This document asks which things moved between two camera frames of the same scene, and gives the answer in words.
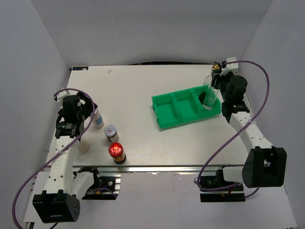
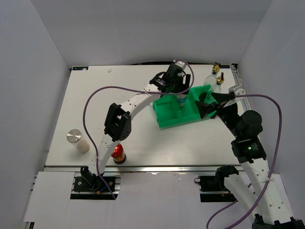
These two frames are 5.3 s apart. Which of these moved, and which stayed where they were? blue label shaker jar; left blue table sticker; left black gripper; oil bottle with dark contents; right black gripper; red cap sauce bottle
Moved: right black gripper; oil bottle with dark contents; left black gripper; blue label shaker jar
Stayed: left blue table sticker; red cap sauce bottle
